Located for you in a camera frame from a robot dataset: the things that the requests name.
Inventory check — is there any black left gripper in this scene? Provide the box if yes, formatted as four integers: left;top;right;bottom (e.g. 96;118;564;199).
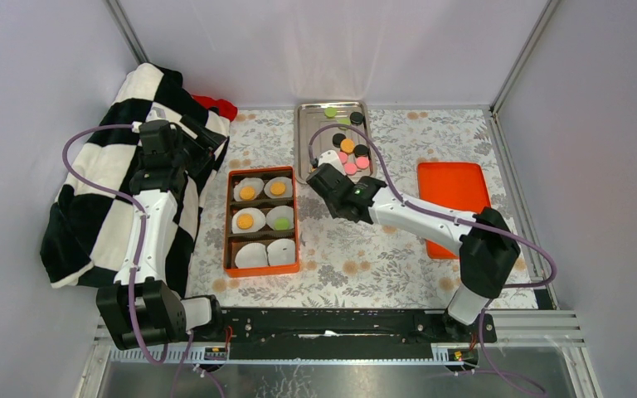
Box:
169;115;226;176

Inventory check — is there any yellow cookie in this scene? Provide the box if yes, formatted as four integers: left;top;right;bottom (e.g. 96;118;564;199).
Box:
270;181;287;197
238;186;256;201
236;213;255;230
339;138;355;155

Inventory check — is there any stainless steel tray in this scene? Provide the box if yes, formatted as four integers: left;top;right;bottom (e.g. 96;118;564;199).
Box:
294;100;377;183

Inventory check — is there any orange cookie box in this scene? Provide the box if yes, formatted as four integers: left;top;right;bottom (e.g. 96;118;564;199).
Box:
222;166;299;278

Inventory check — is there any orange box lid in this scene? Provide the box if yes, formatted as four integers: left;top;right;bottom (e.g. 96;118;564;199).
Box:
416;161;492;261

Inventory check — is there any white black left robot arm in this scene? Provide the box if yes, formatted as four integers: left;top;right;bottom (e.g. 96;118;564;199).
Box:
96;116;227;350

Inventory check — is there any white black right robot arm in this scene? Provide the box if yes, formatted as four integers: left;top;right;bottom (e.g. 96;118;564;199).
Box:
306;163;521;342

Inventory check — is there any black cookie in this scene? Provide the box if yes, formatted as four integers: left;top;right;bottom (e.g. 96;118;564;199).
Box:
332;133;347;151
349;111;365;126
353;144;370;158

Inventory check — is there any white paper cookie liner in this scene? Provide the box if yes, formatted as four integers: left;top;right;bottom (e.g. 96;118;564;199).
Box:
265;206;294;231
264;177;294;199
234;242;269;269
233;177;265;201
231;207;266;234
266;239;296;266

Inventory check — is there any red cloth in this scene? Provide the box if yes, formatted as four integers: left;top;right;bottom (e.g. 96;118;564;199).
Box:
192;95;238;122

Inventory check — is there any black white checkered blanket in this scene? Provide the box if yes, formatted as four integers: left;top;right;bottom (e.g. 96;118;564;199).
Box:
40;63;231;295

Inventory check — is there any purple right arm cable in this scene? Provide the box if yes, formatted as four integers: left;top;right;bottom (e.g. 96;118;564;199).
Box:
308;123;559;396

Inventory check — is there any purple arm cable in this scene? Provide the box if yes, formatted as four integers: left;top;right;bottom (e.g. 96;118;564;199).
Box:
308;123;559;396
62;124;226;398

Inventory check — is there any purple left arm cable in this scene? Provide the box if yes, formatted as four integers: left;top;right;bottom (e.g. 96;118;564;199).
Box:
62;124;226;398

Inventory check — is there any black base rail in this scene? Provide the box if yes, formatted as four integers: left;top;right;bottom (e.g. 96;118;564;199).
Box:
194;307;498;361

